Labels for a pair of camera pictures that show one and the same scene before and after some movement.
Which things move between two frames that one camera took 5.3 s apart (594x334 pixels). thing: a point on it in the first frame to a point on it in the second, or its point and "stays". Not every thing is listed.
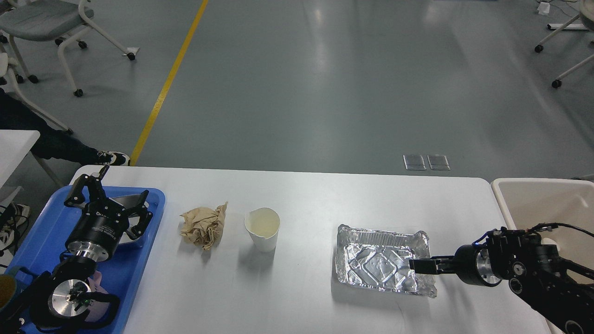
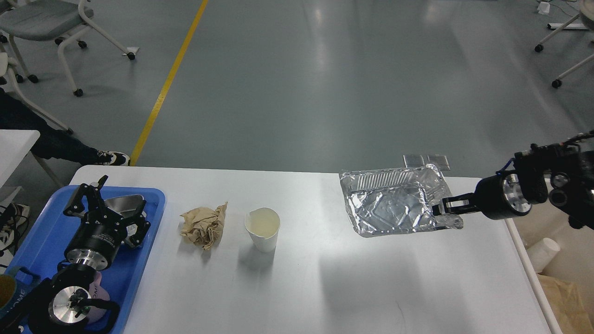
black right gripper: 472,263 to 496,196
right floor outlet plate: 438,162 stays
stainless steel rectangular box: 127,202 stays
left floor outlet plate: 414,162 stays
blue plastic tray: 41,249 stays
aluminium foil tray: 380,260 to 384,201
